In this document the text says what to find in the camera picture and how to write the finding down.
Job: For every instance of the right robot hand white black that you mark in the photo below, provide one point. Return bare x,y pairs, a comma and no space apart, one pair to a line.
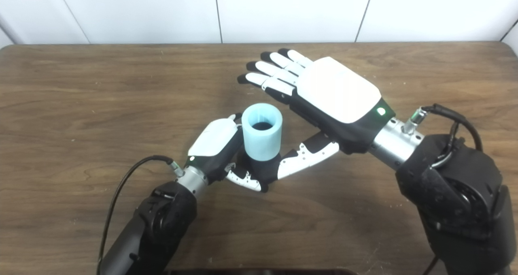
336,96

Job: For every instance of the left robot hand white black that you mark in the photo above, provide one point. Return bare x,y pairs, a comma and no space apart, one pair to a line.
214,143

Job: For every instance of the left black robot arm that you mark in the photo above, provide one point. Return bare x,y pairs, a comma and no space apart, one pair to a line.
158,226

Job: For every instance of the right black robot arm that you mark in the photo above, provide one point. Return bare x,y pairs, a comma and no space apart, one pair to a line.
449,194

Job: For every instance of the light blue cup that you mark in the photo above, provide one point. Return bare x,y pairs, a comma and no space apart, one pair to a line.
262,135

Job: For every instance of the black funnel-shaped nozzle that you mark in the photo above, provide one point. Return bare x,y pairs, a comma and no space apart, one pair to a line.
263,167

